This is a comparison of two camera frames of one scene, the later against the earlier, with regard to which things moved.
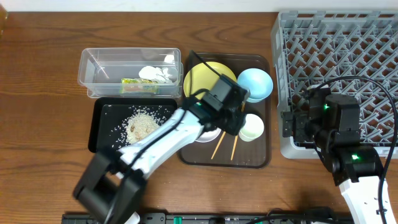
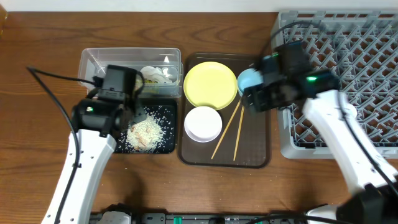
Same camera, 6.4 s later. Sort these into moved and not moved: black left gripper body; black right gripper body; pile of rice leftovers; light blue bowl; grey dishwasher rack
Moved: black left gripper body; black right gripper body
Not moved: light blue bowl; pile of rice leftovers; grey dishwasher rack
